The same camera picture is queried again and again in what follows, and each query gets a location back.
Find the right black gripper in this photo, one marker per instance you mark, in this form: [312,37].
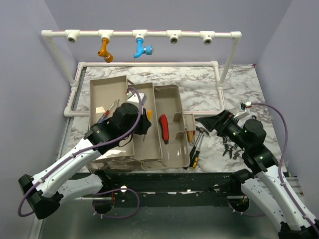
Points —
[219,123]

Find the black needle nose pliers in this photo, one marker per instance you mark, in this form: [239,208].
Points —
[228,148]

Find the orange plastic faucet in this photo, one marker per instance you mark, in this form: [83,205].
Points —
[103,52]

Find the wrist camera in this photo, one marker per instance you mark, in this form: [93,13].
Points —
[244,110]
[132,98]

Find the white PVC pipe frame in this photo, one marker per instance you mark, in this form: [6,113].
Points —
[72,35]

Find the claw hammer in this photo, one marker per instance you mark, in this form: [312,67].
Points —
[201,131]

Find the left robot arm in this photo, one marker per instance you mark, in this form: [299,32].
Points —
[46,191]

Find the black metal base rail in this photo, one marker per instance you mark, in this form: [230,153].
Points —
[175,189]

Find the red utility knife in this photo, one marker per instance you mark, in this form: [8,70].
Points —
[164,128]

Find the blue plastic faucet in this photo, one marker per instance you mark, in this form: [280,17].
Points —
[140,49]

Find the blue handled screwdriver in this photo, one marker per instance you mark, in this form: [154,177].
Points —
[106,113]

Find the brown translucent tool box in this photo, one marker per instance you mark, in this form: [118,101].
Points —
[160,144]

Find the small black hammer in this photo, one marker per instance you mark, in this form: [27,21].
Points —
[237,154]

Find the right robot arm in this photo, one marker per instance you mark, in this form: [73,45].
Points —
[263,182]

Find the yellow black screwdriver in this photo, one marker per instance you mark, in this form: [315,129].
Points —
[194,161]

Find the yellow short screwdriver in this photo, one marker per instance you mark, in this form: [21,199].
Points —
[149,114]

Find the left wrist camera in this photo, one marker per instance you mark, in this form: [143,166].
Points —
[132,98]

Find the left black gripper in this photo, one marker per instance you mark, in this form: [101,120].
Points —
[145,124]

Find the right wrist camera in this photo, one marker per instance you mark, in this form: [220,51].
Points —
[244,110]

